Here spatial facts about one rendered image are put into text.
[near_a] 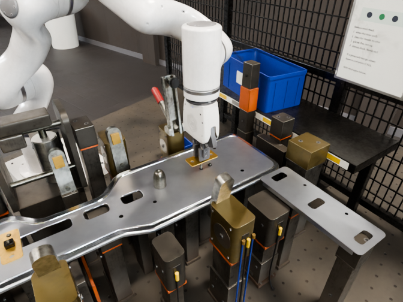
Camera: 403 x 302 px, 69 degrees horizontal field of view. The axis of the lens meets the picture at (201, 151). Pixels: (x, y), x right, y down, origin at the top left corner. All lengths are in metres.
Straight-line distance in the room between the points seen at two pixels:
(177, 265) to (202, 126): 0.30
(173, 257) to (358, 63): 0.79
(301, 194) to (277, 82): 0.42
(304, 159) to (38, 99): 0.93
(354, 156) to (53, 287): 0.77
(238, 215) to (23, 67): 0.77
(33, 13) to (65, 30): 5.25
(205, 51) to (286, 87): 0.50
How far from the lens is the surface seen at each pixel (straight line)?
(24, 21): 0.86
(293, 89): 1.10
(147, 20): 0.68
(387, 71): 1.02
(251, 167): 0.83
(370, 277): 1.07
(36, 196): 0.89
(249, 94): 1.01
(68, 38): 6.14
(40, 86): 1.19
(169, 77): 0.84
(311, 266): 1.02
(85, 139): 0.84
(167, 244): 0.65
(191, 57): 0.64
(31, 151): 1.29
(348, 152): 0.92
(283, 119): 0.92
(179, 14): 0.73
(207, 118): 0.68
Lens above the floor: 1.50
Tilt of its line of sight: 34 degrees down
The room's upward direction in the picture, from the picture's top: straight up
